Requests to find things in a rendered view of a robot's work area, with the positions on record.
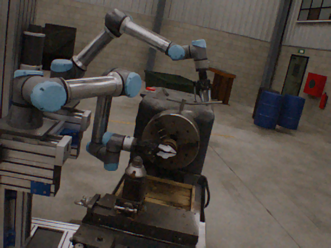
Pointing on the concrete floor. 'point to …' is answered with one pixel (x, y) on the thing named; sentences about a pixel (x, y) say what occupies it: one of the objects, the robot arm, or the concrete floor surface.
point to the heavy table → (222, 85)
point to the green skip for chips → (169, 81)
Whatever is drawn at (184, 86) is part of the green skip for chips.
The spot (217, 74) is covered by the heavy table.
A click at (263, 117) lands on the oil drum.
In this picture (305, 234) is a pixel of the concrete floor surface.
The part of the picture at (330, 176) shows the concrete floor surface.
